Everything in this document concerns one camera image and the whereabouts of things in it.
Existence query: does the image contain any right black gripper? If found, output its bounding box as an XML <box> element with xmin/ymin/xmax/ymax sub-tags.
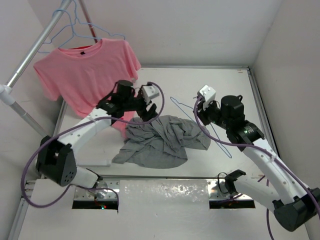
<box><xmin>194</xmin><ymin>97</ymin><xmax>231</xmax><ymax>130</ymax></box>

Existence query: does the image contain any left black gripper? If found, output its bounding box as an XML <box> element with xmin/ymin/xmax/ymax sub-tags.
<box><xmin>122</xmin><ymin>86</ymin><xmax>157</xmax><ymax>121</ymax></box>

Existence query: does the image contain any grey t shirt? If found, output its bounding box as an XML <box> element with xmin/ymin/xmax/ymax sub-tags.
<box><xmin>112</xmin><ymin>115</ymin><xmax>211</xmax><ymax>169</ymax></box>

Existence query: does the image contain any blue wire hanger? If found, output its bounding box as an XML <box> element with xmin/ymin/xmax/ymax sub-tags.
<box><xmin>169</xmin><ymin>96</ymin><xmax>233</xmax><ymax>159</ymax></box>
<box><xmin>37</xmin><ymin>0</ymin><xmax>126</xmax><ymax>55</ymax></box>

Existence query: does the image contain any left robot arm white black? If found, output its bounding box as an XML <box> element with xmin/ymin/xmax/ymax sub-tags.
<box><xmin>36</xmin><ymin>80</ymin><xmax>163</xmax><ymax>189</ymax></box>

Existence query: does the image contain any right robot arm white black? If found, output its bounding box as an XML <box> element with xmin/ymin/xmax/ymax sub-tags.
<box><xmin>193</xmin><ymin>95</ymin><xmax>320</xmax><ymax>232</ymax></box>

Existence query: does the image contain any pink t shirt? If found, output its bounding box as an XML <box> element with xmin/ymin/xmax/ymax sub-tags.
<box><xmin>33</xmin><ymin>38</ymin><xmax>142</xmax><ymax>138</ymax></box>

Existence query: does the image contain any silver clothes rack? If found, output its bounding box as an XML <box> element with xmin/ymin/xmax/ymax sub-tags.
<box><xmin>0</xmin><ymin>0</ymin><xmax>112</xmax><ymax>168</ymax></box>

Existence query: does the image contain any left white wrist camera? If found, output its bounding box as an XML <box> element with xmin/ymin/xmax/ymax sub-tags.
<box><xmin>141</xmin><ymin>85</ymin><xmax>160</xmax><ymax>103</ymax></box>

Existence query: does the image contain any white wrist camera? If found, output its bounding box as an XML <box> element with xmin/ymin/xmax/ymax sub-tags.
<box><xmin>197</xmin><ymin>85</ymin><xmax>216</xmax><ymax>110</ymax></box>
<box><xmin>141</xmin><ymin>85</ymin><xmax>160</xmax><ymax>103</ymax></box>

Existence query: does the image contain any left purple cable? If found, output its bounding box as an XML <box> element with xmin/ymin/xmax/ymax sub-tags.
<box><xmin>20</xmin><ymin>81</ymin><xmax>166</xmax><ymax>208</ymax></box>

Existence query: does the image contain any purple cable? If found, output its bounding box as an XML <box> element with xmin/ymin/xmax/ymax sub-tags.
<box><xmin>193</xmin><ymin>96</ymin><xmax>320</xmax><ymax>240</ymax></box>
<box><xmin>20</xmin><ymin>81</ymin><xmax>166</xmax><ymax>208</ymax></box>

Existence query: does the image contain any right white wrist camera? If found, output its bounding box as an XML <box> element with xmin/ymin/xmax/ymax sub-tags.
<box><xmin>197</xmin><ymin>85</ymin><xmax>216</xmax><ymax>110</ymax></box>

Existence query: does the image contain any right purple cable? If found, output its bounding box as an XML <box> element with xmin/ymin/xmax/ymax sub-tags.
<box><xmin>193</xmin><ymin>96</ymin><xmax>320</xmax><ymax>240</ymax></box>

